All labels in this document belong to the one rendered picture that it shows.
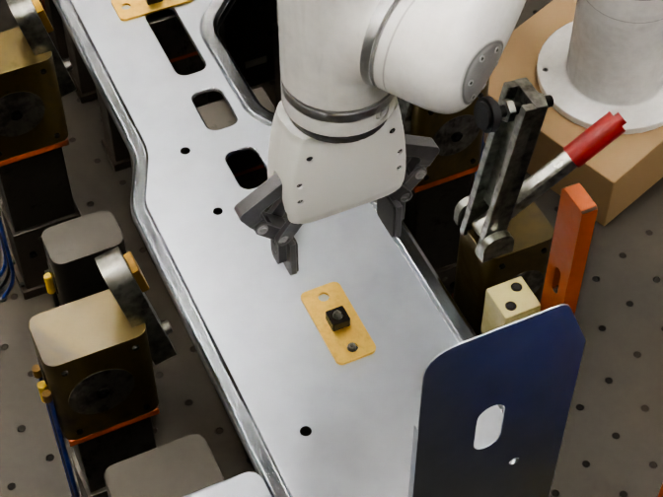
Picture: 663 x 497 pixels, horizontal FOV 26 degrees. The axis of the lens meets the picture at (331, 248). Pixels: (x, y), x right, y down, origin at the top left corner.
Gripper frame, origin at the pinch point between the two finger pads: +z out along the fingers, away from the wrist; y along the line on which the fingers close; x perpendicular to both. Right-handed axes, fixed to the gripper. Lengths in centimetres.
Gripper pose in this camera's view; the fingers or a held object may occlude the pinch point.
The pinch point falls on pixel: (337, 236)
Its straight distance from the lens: 116.5
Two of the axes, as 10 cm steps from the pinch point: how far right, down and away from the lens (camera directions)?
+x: 4.2, 7.1, -5.7
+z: 0.0, 6.3, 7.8
